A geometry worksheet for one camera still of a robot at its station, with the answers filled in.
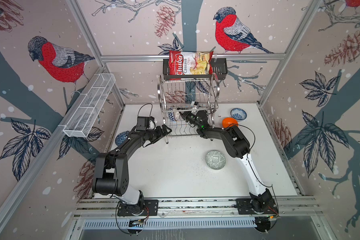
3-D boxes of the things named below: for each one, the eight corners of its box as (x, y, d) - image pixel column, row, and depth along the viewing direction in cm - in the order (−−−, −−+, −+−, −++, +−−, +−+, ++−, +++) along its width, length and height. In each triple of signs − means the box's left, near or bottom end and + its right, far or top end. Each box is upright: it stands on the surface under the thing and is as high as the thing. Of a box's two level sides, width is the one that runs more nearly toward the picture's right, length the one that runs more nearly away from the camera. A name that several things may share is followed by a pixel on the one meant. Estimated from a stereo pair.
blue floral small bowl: (231, 122, 111) (232, 118, 107) (228, 111, 117) (229, 107, 114) (246, 122, 110) (248, 118, 107) (242, 111, 117) (244, 107, 114)
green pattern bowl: (206, 169, 88) (207, 166, 84) (204, 153, 95) (205, 150, 91) (225, 169, 88) (227, 166, 84) (222, 153, 95) (223, 150, 91)
